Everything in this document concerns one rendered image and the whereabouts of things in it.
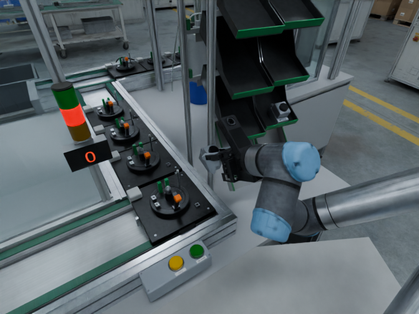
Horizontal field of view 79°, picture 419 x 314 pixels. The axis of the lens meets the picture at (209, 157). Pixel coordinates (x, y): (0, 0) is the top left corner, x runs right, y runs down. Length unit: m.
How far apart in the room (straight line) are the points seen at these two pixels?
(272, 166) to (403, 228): 2.08
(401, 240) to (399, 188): 1.88
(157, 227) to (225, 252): 0.25
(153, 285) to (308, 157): 0.54
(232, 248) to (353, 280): 0.39
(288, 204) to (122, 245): 0.61
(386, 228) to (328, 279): 1.51
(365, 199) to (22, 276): 0.95
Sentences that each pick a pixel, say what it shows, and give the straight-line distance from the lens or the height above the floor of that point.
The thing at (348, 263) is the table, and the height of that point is 0.86.
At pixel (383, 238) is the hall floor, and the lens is 2.38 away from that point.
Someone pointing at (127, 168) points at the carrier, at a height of 0.97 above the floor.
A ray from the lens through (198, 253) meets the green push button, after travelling 0.82.
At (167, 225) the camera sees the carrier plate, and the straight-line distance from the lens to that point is 0.88.
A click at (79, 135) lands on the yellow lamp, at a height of 1.28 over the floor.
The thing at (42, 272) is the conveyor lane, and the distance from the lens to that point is 0.99.
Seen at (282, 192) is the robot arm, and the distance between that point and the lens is 0.49.
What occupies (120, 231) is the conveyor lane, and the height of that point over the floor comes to 0.92.
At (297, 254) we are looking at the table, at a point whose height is 0.86.
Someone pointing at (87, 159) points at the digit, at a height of 1.20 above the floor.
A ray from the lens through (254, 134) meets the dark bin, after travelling 0.86.
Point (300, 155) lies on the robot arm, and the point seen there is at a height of 1.40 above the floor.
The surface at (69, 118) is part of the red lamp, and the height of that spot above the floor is 1.34.
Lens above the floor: 1.68
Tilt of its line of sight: 40 degrees down
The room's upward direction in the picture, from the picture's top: straight up
